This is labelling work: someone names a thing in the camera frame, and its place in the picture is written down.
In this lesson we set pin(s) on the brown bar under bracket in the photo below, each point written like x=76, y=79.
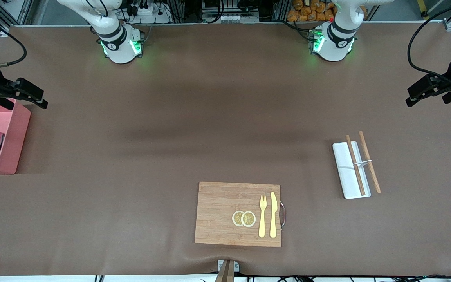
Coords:
x=225, y=274

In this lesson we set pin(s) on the yellow knife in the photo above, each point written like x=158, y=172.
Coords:
x=273, y=215

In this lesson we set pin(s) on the orange snack pile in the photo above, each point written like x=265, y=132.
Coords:
x=307, y=11

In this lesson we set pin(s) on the lemon slice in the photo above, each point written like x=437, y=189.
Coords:
x=236, y=218
x=249, y=219

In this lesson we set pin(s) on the yellow fork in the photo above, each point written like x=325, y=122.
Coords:
x=262, y=223

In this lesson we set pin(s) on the white chopstick rest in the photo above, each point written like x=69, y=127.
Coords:
x=362, y=163

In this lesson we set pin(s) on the grey metal table bracket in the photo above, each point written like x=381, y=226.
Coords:
x=236, y=266

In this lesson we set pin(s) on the pink plastic box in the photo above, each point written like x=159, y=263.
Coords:
x=14, y=133

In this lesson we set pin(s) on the white rectangular tray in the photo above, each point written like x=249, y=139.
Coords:
x=343, y=164

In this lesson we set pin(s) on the bamboo cutting board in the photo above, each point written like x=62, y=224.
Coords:
x=217, y=211

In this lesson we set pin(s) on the brown wooden chopstick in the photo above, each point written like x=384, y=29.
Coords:
x=357, y=172
x=368, y=156

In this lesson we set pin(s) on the white power strip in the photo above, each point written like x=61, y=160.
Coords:
x=151, y=15

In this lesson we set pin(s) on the white socket bar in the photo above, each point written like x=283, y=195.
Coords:
x=229, y=18

